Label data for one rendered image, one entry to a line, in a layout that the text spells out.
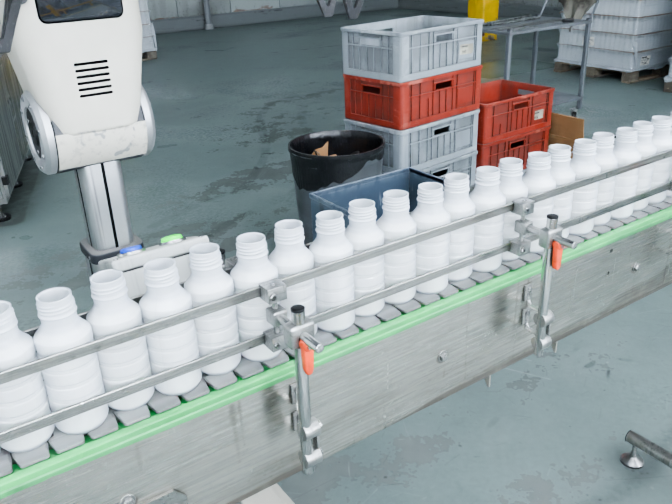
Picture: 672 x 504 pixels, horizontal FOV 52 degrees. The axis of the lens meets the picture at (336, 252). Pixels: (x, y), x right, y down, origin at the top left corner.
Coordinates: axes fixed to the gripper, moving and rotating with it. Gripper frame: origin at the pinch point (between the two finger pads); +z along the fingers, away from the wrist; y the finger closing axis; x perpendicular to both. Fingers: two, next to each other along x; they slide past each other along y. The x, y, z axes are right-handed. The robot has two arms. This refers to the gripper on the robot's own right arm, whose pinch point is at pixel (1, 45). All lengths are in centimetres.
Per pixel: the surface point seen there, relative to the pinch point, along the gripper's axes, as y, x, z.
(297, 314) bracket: 25.0, 20.6, 30.2
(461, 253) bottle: 16, 55, 35
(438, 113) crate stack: -162, 217, 67
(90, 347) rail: 17.8, -1.0, 29.8
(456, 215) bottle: 16, 54, 29
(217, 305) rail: 17.8, 14.0, 29.7
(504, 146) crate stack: -172, 277, 96
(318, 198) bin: -42, 67, 44
